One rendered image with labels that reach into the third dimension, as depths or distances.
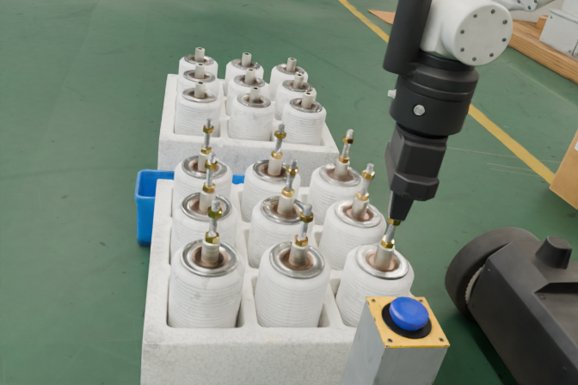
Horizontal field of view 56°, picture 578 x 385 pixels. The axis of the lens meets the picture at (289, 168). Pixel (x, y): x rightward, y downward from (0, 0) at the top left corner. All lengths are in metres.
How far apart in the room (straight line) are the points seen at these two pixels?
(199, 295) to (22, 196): 0.69
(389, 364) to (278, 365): 0.21
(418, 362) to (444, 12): 0.36
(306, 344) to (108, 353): 0.35
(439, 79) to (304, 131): 0.63
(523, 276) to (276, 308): 0.43
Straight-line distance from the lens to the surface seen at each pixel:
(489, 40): 0.60
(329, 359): 0.77
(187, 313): 0.73
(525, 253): 1.00
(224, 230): 0.79
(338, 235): 0.84
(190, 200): 0.82
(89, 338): 0.97
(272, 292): 0.72
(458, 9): 0.59
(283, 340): 0.73
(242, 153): 1.17
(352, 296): 0.77
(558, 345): 0.90
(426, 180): 0.65
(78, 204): 1.27
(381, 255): 0.76
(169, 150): 1.17
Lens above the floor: 0.70
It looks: 28 degrees down
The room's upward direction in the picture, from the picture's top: 10 degrees clockwise
